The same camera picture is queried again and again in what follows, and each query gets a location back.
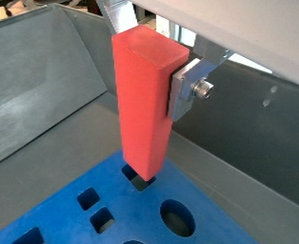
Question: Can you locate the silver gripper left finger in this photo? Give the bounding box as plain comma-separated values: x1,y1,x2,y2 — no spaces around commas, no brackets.
95,0,138,34

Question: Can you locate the red rectangular block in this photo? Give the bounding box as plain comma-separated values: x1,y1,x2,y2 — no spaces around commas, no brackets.
111,25,189,180

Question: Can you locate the blue foam shape board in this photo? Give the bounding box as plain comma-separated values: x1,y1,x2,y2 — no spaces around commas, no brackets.
0,152,257,244

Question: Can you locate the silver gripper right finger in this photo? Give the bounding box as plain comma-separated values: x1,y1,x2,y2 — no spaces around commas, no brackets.
167,35,233,122

